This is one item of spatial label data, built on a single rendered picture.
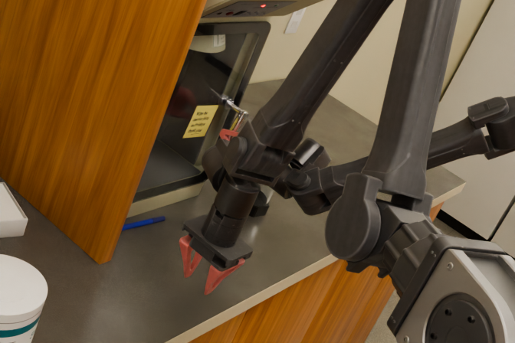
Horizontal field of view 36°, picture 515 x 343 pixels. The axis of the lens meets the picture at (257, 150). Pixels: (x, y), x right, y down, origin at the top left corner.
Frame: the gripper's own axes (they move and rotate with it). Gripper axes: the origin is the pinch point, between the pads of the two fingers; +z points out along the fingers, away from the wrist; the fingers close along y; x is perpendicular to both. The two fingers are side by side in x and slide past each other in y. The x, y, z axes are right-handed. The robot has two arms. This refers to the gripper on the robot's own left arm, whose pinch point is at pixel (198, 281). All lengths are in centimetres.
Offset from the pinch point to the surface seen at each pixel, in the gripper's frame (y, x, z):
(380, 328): 13, -197, 111
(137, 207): 32.2, -23.6, 14.3
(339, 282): 5, -87, 37
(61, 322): 14.4, 11.1, 16.1
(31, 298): 9.7, 25.8, 1.2
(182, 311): 6.2, -10.7, 16.1
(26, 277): 13.6, 23.5, 1.2
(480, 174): 35, -324, 74
